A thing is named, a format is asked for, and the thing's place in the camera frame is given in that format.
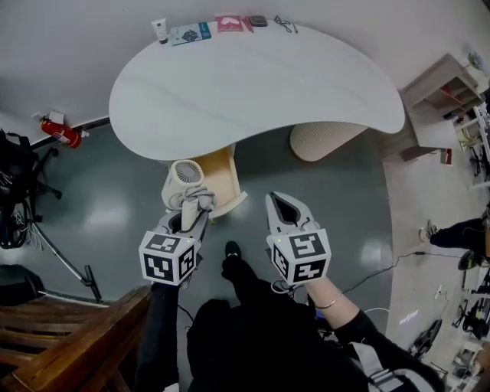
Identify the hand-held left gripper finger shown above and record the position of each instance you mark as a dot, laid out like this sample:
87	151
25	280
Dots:
201	229
164	224

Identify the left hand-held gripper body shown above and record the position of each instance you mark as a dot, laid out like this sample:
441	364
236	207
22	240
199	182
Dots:
161	264

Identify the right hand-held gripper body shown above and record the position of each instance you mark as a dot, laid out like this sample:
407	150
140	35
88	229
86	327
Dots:
302	260

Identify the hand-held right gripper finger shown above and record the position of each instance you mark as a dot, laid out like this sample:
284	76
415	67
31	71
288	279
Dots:
272	218
306	216

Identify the white hair dryer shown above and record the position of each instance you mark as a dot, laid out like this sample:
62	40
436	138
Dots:
185	172

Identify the cream large drawer wooden inside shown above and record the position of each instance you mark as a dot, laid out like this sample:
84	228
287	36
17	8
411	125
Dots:
220	176

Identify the person's right forearm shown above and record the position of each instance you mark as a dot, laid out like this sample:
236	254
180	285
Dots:
329	298

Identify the person's left forearm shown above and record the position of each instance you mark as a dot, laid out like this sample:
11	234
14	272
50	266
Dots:
157	337

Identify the black right shoe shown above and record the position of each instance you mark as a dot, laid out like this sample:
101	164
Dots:
232	252

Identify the person's right leg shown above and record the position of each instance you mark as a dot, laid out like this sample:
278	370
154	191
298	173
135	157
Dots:
260	306

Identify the person's leg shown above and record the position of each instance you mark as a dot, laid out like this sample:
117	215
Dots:
260	306
208	344

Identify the person's left leg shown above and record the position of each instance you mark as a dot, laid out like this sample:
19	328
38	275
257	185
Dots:
208	344

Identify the grey metal pole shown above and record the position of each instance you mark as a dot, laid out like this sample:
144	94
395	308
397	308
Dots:
65	260

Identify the wooden stair railing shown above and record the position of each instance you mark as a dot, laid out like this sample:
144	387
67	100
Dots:
57	337

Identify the white curved desk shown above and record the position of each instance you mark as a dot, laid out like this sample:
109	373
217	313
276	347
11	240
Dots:
249	88

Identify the red fire extinguisher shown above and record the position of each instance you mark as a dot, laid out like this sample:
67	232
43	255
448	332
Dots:
63	134

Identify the white power strip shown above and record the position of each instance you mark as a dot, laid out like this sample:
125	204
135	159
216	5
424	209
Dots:
439	293

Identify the black duffel bag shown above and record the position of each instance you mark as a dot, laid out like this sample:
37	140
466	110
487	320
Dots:
19	285

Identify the black folded stand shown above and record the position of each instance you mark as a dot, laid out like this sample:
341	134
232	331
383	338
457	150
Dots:
426	337

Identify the small red box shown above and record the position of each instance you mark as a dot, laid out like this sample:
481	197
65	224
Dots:
446	157

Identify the grey shelf unit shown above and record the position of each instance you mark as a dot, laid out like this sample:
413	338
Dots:
436	134

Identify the black white backpack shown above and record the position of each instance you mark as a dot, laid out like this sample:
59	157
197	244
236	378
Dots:
13	172

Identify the small black swivel chair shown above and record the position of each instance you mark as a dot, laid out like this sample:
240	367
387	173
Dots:
472	321

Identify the white long desk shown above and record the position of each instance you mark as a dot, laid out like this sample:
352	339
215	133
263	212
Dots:
474	130

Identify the white cosmetic tube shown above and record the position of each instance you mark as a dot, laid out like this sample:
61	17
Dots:
160	30

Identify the red pen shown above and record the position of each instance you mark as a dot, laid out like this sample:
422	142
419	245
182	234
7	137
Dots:
249	26

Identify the metal eyelash curler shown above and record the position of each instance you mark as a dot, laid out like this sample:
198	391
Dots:
285	23

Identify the dark small case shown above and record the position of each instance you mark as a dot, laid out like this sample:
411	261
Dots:
258	21

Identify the pink packet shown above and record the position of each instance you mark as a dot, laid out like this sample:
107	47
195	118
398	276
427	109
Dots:
229	23

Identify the small potted plant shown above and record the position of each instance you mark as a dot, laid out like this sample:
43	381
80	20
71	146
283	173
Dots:
475	60

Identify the white wall box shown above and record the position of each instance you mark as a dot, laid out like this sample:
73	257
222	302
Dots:
56	116

